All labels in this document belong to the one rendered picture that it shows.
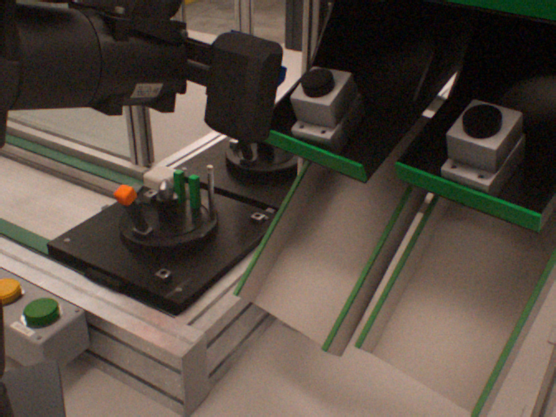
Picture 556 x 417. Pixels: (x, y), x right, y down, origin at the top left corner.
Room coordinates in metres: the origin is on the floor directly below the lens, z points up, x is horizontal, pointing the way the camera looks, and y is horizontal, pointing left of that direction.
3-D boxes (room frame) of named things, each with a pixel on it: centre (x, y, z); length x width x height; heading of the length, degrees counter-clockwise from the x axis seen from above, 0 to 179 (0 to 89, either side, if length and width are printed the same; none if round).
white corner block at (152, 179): (0.87, 0.18, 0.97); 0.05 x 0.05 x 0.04; 58
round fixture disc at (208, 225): (0.73, 0.15, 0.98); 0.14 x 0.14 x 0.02
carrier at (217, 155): (0.95, 0.02, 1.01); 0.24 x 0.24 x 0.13; 58
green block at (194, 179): (0.76, 0.12, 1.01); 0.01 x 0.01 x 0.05; 58
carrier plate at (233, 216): (0.73, 0.15, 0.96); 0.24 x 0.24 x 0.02; 58
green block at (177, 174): (0.78, 0.14, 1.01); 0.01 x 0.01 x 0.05; 58
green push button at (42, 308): (0.56, 0.28, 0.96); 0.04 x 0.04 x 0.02
